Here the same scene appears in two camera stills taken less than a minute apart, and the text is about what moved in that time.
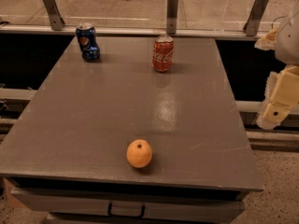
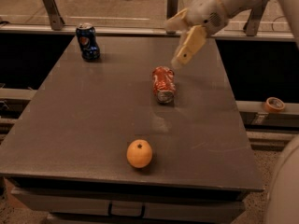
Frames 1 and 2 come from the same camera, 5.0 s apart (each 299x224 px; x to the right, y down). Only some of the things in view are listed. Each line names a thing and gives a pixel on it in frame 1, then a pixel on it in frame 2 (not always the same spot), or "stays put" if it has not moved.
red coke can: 163,53 to 163,84
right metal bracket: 253,21 stays put
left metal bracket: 57,22 stays put
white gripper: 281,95 to 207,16
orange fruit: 139,153 stays put
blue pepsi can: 86,38 stays put
